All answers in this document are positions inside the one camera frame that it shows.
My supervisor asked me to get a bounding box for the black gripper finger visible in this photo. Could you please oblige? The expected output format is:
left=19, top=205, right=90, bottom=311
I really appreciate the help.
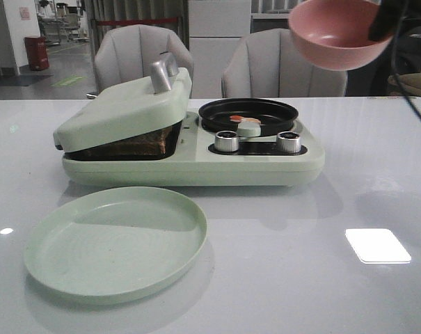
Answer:
left=368, top=0, right=409, bottom=41

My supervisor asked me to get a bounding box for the pink bowl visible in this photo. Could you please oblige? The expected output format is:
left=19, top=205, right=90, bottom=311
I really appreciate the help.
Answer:
left=288, top=0, right=394, bottom=71

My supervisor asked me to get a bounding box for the orange shrimp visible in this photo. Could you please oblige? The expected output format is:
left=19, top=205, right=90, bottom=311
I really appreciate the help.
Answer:
left=230, top=115, right=262, bottom=125

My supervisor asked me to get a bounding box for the bread slice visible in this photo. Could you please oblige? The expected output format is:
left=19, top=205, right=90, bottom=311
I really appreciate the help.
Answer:
left=86, top=126, right=173, bottom=157

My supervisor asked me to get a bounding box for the green sandwich maker lid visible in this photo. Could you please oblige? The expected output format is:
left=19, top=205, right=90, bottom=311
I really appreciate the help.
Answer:
left=53, top=67, right=192, bottom=152

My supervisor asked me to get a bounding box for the green breakfast maker base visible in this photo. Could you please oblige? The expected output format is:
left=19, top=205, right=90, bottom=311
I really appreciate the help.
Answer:
left=62, top=108, right=325, bottom=187

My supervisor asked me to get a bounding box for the beige cushion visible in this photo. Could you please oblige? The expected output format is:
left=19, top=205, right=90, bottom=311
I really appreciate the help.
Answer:
left=387, top=73, right=421, bottom=97

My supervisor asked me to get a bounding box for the right grey upholstered chair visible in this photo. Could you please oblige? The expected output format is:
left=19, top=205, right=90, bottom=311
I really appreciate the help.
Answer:
left=221, top=29, right=348, bottom=98

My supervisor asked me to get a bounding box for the grey upholstered chair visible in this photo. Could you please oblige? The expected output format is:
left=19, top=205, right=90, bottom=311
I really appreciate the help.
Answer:
left=221, top=29, right=348, bottom=98
left=93, top=24, right=194, bottom=95

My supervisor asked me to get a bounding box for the black round frying pan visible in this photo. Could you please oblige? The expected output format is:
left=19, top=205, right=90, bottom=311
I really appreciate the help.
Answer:
left=198, top=98, right=299, bottom=136

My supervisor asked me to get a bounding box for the right silver control knob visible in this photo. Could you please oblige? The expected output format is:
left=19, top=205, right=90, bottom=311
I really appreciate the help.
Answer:
left=276, top=132, right=301, bottom=154

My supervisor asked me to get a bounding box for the silver control knob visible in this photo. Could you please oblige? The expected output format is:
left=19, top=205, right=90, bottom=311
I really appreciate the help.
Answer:
left=214, top=130, right=239, bottom=153
left=276, top=132, right=301, bottom=154

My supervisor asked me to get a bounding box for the white cabinet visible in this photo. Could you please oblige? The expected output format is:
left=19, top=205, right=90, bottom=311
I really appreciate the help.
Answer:
left=188, top=1, right=251, bottom=99

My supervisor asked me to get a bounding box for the left silver control knob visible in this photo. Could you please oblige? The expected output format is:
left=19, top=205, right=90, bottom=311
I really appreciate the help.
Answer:
left=214, top=130, right=239, bottom=153

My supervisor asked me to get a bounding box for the left grey upholstered chair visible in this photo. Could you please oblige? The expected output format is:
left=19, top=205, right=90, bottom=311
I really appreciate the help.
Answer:
left=93, top=24, right=194, bottom=95

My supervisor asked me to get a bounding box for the light green plate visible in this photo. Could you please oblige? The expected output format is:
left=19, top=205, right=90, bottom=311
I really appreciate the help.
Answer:
left=24, top=186, right=207, bottom=305

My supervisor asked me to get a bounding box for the red bin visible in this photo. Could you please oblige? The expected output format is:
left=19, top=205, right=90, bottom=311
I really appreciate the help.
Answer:
left=24, top=36, right=49, bottom=71

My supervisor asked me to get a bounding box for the dark floor mat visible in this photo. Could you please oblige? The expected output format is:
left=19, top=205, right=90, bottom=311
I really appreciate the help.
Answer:
left=0, top=75, right=51, bottom=87

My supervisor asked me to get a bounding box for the black cable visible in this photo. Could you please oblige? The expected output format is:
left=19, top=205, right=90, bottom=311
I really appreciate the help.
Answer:
left=390, top=13, right=421, bottom=134

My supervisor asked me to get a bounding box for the silver lid handle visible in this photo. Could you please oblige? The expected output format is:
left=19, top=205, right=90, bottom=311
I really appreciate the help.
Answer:
left=150, top=51, right=179, bottom=94

